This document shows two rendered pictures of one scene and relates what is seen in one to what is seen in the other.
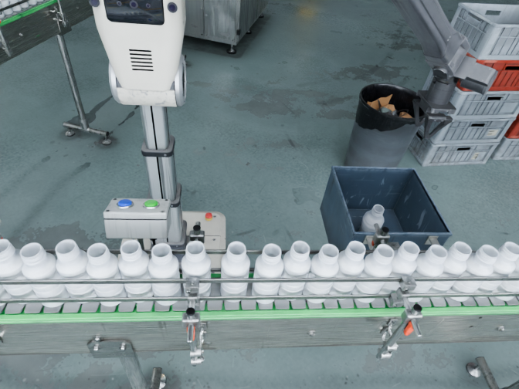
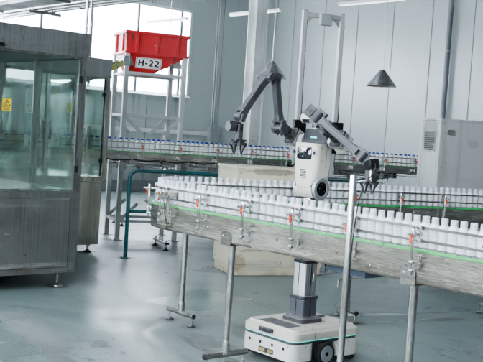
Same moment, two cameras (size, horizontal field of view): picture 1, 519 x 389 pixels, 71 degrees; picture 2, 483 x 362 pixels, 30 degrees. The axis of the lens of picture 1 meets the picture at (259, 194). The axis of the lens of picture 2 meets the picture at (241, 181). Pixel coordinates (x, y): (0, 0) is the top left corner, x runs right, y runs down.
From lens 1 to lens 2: 5.36 m
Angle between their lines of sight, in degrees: 66
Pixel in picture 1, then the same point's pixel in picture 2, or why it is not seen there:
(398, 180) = not seen: hidden behind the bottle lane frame
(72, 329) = (221, 222)
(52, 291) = (223, 204)
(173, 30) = (313, 161)
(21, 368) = (198, 342)
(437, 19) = (341, 138)
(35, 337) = (212, 225)
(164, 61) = (309, 174)
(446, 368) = not seen: outside the picture
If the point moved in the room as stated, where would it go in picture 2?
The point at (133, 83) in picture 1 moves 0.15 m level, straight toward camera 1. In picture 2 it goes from (298, 183) to (287, 183)
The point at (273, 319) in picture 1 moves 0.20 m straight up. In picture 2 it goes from (266, 225) to (268, 193)
